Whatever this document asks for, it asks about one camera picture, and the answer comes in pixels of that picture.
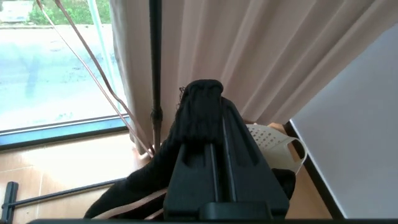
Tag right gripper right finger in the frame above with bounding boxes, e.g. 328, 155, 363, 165
221, 96, 290, 219

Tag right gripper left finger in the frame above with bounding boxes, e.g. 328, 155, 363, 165
163, 142, 220, 218

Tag black shorts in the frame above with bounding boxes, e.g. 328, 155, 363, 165
83, 79, 225, 220

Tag white laundry basket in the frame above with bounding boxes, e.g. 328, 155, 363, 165
245, 123, 308, 175

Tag black clothes rack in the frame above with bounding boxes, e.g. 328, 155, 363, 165
0, 0, 164, 224

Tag beige curtain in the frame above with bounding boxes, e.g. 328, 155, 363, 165
109, 0, 398, 156

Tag window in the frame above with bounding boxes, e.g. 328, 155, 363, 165
0, 0, 130, 150

